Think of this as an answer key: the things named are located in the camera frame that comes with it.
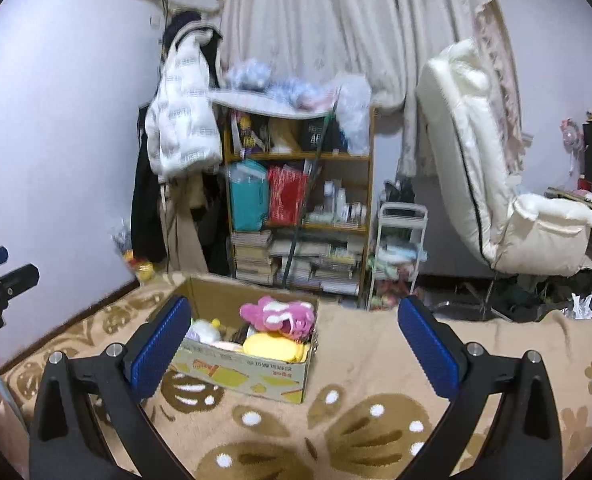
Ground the yellow bear plush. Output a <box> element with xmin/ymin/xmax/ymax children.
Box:
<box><xmin>243</xmin><ymin>333</ymin><xmax>310</xmax><ymax>363</ymax></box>

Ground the pink white plush toy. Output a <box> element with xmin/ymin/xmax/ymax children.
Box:
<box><xmin>240</xmin><ymin>296</ymin><xmax>317</xmax><ymax>341</ymax></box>

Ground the purple hooded plush doll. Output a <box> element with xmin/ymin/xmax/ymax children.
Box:
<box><xmin>185</xmin><ymin>318</ymin><xmax>222</xmax><ymax>344</ymax></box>

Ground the pale pink plush cushion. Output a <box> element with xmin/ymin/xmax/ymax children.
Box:
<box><xmin>211</xmin><ymin>341</ymin><xmax>244</xmax><ymax>353</ymax></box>

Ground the black hanging coat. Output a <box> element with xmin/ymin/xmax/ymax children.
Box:
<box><xmin>130</xmin><ymin>104</ymin><xmax>169</xmax><ymax>269</ymax></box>

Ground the beige flower pattern blanket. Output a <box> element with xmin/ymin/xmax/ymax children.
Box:
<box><xmin>0</xmin><ymin>271</ymin><xmax>592</xmax><ymax>480</ymax></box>

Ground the cream folding floor chair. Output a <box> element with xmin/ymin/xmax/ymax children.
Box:
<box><xmin>416</xmin><ymin>39</ymin><xmax>592</xmax><ymax>276</ymax></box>

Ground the open cardboard box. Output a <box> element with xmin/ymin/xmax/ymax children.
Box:
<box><xmin>172</xmin><ymin>274</ymin><xmax>318</xmax><ymax>404</ymax></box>

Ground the white utility cart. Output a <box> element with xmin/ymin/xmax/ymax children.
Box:
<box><xmin>366</xmin><ymin>202</ymin><xmax>428</xmax><ymax>311</ymax></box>

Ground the white puffer jacket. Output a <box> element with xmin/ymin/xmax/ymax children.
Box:
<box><xmin>145</xmin><ymin>22</ymin><xmax>222</xmax><ymax>183</ymax></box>

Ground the teal gift bag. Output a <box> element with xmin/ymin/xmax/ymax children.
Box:
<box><xmin>228</xmin><ymin>159</ymin><xmax>269</xmax><ymax>231</ymax></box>

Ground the red gift bag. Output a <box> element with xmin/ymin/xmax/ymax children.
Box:
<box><xmin>268</xmin><ymin>166</ymin><xmax>308</xmax><ymax>226</ymax></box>

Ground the wooden bookshelf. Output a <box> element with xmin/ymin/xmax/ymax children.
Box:
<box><xmin>223</xmin><ymin>107</ymin><xmax>375</xmax><ymax>301</ymax></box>

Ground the green pole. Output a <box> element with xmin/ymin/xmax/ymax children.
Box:
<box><xmin>281</xmin><ymin>93</ymin><xmax>339</xmax><ymax>288</ymax></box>

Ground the beige lace curtain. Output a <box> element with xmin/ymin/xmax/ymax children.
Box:
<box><xmin>218</xmin><ymin>0</ymin><xmax>525</xmax><ymax>177</ymax></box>

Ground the yellow toy by wall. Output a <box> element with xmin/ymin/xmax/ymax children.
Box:
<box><xmin>122</xmin><ymin>250</ymin><xmax>155</xmax><ymax>283</ymax></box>

